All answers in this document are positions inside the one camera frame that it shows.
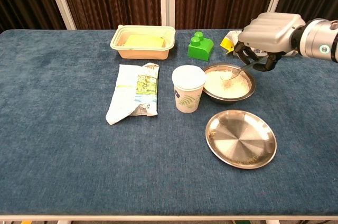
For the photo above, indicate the paper cup with white lid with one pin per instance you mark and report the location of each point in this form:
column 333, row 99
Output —
column 188, row 86

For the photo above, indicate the white green snack bag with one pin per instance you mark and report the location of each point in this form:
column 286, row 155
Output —
column 132, row 92

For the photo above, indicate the green toy building block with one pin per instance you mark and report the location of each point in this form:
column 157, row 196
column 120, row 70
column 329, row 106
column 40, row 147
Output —
column 200, row 49

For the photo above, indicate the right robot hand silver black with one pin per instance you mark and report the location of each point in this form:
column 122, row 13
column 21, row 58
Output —
column 272, row 31

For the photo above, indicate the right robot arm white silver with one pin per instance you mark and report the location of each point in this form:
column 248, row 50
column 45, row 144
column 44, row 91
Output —
column 319, row 39

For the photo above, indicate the white yellow food packet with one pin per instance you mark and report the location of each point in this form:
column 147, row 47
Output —
column 231, row 37

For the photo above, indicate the beige plastic food container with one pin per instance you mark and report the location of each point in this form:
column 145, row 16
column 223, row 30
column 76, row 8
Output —
column 144, row 52

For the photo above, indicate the metal bowl with rice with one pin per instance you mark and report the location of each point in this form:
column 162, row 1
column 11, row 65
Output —
column 252, row 89

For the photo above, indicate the white rice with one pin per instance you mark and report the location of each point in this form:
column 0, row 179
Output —
column 229, row 88

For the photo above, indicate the flat metal plate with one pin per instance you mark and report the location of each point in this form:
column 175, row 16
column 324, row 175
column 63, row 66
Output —
column 240, row 139

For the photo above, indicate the blue table cloth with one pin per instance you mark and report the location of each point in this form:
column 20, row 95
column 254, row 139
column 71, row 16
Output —
column 79, row 142

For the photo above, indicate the yellow sponge block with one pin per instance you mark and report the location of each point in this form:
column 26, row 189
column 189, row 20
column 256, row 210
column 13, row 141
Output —
column 144, row 41

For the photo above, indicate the metal spoon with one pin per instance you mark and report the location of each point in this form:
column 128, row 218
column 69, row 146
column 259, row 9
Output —
column 227, row 76

